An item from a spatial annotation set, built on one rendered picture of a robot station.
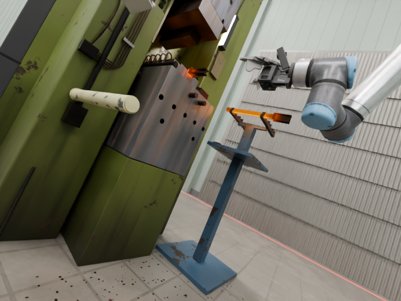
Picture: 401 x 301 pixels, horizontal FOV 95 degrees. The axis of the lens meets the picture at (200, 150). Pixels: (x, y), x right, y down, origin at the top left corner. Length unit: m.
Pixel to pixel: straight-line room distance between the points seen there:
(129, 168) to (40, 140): 0.34
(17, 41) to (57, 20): 0.76
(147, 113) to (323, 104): 0.64
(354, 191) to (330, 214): 0.48
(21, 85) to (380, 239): 3.93
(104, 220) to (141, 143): 0.35
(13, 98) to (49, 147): 0.47
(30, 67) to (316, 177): 3.51
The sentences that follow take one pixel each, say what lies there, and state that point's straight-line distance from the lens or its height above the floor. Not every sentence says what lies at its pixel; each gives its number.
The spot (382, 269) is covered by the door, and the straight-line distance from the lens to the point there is 3.65.
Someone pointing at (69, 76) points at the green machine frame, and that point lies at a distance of 0.92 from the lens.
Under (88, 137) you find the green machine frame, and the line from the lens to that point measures 0.96.
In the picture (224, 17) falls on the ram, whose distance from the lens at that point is 1.32.
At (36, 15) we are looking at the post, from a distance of 0.68.
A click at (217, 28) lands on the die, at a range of 1.26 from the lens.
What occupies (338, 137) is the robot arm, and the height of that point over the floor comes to 0.82.
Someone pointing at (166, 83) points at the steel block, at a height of 0.83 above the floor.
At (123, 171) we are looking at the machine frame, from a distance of 0.83.
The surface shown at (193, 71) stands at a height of 0.99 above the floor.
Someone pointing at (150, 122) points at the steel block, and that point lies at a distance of 0.84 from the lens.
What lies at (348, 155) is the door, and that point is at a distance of 3.67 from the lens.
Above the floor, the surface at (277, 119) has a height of 0.98.
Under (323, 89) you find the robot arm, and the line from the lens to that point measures 0.66.
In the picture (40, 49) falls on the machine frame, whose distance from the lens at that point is 1.36.
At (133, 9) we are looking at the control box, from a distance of 0.78.
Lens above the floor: 0.54
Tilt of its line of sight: 6 degrees up
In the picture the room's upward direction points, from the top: 23 degrees clockwise
